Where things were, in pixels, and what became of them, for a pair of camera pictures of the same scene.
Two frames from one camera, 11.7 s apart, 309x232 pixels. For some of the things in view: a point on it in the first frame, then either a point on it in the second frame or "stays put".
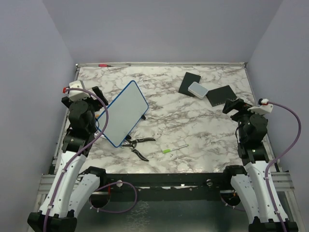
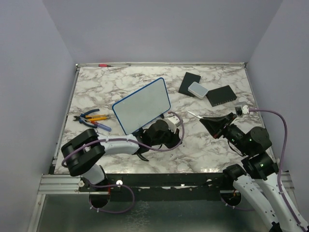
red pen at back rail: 104,65 stays put
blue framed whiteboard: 124,111 to 143,106
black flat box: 188,79 stays put
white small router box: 198,90 stays put
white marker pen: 176,148 to 195,115
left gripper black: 97,103 to 175,139
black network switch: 219,95 stays put
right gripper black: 238,104 to 215,124
